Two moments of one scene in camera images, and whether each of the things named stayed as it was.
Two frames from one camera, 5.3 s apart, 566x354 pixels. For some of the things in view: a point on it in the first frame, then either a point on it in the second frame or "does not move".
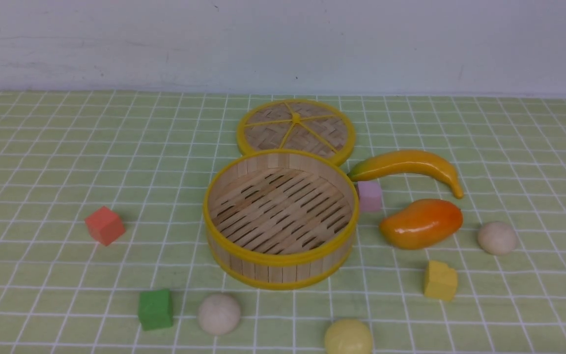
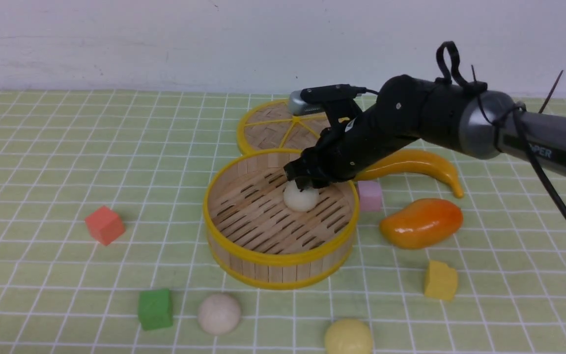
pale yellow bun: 349,336 does not move
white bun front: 219,314 does not move
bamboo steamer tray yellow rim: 281,219 does not move
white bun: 497,238 → 300,200
